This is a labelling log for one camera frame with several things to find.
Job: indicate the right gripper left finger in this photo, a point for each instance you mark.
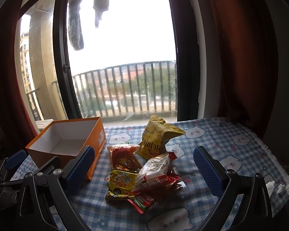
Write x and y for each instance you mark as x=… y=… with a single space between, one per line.
x=52 y=185

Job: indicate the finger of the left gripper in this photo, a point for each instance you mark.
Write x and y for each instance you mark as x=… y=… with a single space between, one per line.
x=14 y=160

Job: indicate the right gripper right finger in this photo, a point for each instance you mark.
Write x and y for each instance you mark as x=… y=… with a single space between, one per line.
x=254 y=211

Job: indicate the gold noodle snack packet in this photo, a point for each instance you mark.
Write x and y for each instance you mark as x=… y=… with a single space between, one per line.
x=120 y=185

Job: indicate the clear red spicy snack pack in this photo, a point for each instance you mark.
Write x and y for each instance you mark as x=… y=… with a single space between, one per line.
x=122 y=157

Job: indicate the red spicy strip packet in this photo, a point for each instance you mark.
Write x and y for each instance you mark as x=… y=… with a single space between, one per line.
x=148 y=197

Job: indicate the white red cracker bag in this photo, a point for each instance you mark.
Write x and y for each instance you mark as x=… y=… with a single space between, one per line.
x=155 y=174

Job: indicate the yellow Korean chip bag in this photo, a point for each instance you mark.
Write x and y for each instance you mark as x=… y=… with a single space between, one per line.
x=156 y=135

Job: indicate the red curtain left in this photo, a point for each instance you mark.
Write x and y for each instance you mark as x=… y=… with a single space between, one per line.
x=15 y=124

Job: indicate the orange cardboard box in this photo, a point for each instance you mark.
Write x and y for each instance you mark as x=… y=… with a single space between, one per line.
x=65 y=139

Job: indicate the air conditioner outdoor unit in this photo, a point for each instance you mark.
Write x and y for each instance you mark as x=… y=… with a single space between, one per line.
x=42 y=124

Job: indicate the blue checked tablecloth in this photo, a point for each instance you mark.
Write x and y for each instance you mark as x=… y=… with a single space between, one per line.
x=233 y=146

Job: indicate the balcony railing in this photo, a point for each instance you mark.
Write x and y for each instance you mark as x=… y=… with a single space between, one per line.
x=128 y=91

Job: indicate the hanging grey towel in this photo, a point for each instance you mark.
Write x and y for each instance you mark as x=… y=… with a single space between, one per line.
x=74 y=25

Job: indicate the hanging white towel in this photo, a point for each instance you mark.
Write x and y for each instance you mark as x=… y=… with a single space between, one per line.
x=100 y=6

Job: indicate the brown curtain right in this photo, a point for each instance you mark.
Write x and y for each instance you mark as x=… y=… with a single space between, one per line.
x=253 y=40

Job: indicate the black window frame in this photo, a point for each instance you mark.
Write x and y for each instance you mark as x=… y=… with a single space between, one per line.
x=187 y=56

